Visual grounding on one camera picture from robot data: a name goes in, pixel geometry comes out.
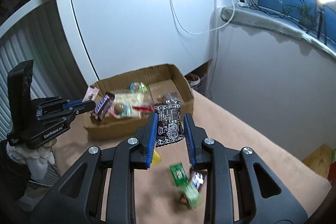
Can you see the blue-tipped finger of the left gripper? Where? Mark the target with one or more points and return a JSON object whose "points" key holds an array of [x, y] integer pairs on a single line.
{"points": [[77, 104]]}

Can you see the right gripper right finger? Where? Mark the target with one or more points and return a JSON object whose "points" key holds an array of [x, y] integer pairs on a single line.
{"points": [[262, 197]]}

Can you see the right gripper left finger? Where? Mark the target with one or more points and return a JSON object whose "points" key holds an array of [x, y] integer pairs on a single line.
{"points": [[77, 196]]}

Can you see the pink wafer packet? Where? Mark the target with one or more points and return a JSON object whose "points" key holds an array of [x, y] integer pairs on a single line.
{"points": [[91, 93]]}

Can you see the snickers bar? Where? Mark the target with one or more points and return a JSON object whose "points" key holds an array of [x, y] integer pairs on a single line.
{"points": [[103, 106]]}

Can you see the black patterned snack packet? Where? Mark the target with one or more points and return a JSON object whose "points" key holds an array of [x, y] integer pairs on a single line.
{"points": [[169, 126]]}

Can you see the packaged bread slices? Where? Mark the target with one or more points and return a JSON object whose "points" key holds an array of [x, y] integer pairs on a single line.
{"points": [[131, 98]]}

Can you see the white glove left hand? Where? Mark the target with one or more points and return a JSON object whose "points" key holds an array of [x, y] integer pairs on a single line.
{"points": [[37, 160]]}

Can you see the round chocolate ball toy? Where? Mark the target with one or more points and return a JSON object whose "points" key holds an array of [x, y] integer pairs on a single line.
{"points": [[120, 110]]}

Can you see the green candy pack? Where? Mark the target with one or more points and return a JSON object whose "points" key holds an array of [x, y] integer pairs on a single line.
{"points": [[192, 196]]}

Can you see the cardboard box on floor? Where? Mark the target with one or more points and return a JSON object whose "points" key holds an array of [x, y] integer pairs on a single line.
{"points": [[320, 160]]}

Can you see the colourful round candy tub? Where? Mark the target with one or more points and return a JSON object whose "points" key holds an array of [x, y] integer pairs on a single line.
{"points": [[138, 87]]}

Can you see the red dark snack packet near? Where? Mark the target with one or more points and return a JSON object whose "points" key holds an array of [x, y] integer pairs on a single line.
{"points": [[148, 103]]}

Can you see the green flat candy packet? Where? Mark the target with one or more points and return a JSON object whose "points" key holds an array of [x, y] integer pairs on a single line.
{"points": [[178, 173]]}

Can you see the yellow packet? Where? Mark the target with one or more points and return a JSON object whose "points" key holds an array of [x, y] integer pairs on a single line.
{"points": [[156, 158]]}

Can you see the white cabinet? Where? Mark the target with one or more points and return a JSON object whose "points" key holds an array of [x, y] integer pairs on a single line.
{"points": [[110, 37]]}

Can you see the basket under cabinet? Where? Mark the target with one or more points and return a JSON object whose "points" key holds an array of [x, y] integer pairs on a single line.
{"points": [[199, 83]]}

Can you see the grey window sill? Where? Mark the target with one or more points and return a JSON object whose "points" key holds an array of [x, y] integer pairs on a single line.
{"points": [[252, 18]]}

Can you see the potted plant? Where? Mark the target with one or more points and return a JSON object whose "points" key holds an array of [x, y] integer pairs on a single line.
{"points": [[303, 10]]}

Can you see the black tripod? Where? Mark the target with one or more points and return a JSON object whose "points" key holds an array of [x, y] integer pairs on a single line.
{"points": [[322, 24]]}

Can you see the power strip with plugs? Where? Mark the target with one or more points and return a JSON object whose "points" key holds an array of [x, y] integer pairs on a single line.
{"points": [[242, 3]]}

